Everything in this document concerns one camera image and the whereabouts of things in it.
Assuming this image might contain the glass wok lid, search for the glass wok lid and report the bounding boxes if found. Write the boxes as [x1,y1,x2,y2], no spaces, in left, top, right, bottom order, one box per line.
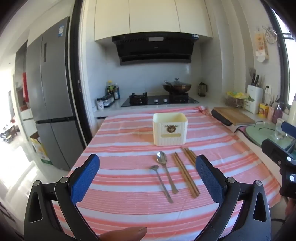
[165,78,189,87]

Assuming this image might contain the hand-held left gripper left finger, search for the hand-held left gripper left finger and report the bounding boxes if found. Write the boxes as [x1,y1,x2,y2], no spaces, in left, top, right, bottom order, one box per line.
[24,153,100,241]

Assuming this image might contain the white bottle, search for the white bottle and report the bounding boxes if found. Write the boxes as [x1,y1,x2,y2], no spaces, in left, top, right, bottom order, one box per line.
[287,93,296,128]

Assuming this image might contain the black oblong object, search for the black oblong object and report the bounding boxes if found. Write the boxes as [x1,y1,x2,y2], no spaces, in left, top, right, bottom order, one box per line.
[211,109,232,126]

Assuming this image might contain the dark wok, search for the dark wok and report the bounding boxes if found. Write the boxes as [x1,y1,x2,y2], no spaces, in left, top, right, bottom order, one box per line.
[162,83,193,94]

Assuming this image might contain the set of wooden chopsticks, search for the set of wooden chopsticks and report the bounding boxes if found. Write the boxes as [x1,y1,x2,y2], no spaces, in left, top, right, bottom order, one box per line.
[171,146,200,199]

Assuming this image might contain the printed cardboard box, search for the printed cardboard box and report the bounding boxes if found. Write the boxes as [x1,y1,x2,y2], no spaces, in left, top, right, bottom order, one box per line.
[30,137,53,166]

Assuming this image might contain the grey refrigerator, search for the grey refrigerator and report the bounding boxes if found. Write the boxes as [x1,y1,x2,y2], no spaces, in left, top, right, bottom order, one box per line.
[25,16,85,172]

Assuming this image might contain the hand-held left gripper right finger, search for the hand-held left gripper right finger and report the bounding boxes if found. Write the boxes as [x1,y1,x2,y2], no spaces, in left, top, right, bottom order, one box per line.
[195,154,271,241]

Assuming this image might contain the pale green tray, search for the pale green tray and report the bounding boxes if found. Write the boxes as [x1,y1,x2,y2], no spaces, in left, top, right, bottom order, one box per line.
[235,122,296,153]

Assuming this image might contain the clear glass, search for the clear glass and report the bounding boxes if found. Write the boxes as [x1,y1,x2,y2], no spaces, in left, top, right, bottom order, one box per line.
[275,118,288,141]

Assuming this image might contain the cream ribbed utensil box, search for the cream ribbed utensil box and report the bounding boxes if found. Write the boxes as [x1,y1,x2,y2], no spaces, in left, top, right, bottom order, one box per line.
[153,113,188,146]

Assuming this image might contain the pink striped tablecloth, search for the pink striped tablecloth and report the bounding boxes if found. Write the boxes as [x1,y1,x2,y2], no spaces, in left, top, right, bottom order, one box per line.
[51,105,282,241]

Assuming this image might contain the large steel spoon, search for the large steel spoon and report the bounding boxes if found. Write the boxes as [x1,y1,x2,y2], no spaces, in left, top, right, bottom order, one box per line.
[156,151,178,194]

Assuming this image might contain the printed wall hanging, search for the printed wall hanging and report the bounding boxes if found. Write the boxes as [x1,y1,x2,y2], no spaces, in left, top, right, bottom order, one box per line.
[254,28,270,63]

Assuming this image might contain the purple bottle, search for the purple bottle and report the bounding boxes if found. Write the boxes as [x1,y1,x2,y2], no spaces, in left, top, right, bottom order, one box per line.
[272,102,285,124]

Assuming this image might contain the cream upper cabinets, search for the cream upper cabinets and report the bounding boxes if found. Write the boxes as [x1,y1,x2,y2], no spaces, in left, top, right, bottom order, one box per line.
[94,0,214,43]

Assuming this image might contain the dark wooden furniture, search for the dark wooden furniture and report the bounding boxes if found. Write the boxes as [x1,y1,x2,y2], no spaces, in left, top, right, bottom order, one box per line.
[1,125,19,143]

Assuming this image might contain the wooden cutting board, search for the wooden cutting board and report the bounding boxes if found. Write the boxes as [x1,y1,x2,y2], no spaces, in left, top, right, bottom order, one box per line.
[213,107,256,126]

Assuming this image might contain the black range hood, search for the black range hood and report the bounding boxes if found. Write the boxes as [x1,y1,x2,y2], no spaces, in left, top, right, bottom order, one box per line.
[112,32,200,66]

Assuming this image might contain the person's left hand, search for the person's left hand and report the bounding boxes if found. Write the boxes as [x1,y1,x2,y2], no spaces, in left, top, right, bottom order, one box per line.
[97,227,147,241]

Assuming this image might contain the white knife block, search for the white knife block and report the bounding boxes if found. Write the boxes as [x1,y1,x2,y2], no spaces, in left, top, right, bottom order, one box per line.
[246,85,263,114]

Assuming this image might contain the black gas stove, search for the black gas stove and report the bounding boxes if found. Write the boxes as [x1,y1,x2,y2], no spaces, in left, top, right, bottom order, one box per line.
[121,92,200,107]

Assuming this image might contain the red cloth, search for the red cloth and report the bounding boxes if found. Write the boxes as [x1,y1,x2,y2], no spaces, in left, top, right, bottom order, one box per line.
[22,72,29,102]

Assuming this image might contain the small steel spoon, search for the small steel spoon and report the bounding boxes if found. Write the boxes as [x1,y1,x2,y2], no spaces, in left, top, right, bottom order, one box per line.
[150,165,173,204]

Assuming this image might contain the dark french press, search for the dark french press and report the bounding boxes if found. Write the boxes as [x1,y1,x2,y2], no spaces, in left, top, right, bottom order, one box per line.
[198,82,208,97]

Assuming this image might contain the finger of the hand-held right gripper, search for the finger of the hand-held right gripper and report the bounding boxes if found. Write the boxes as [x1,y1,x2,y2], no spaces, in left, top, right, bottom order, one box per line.
[281,121,296,138]
[261,139,296,164]

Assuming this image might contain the person's right hand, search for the person's right hand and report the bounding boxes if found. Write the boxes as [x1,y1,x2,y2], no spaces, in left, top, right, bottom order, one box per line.
[285,197,296,220]

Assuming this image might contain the pink utensil cup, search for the pink utensil cup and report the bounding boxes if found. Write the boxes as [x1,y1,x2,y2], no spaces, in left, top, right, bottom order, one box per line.
[267,94,279,121]

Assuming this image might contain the yellow box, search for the yellow box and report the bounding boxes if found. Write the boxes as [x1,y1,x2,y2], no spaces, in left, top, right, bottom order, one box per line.
[258,103,269,118]

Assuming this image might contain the round wire trivet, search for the round wire trivet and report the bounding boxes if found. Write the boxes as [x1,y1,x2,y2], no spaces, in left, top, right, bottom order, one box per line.
[262,25,278,44]

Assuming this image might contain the dark window frame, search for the dark window frame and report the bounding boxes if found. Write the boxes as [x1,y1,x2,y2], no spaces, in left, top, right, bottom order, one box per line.
[261,0,296,112]

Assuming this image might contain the wire basket with yellow bag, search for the wire basket with yellow bag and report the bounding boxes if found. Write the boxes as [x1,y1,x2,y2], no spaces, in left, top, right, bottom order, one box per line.
[225,91,255,109]

